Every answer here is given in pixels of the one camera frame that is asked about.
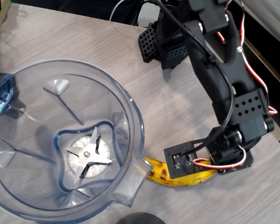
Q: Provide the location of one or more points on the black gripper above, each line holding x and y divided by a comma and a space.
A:
243, 161

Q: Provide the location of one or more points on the spotted yellow banana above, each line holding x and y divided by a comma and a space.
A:
160, 172

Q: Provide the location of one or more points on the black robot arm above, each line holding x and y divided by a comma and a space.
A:
212, 70

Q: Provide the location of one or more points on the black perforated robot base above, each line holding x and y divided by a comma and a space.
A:
174, 56

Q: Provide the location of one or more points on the steel blender blade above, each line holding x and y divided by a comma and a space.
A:
88, 154

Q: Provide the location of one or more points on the transparent plastic blender jar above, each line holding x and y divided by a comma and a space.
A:
37, 116

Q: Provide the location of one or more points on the black round lid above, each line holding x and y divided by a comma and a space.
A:
141, 219

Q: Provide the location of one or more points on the black camera board mount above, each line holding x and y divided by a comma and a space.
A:
177, 168

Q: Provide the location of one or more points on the dark metal rail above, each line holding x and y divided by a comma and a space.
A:
270, 70

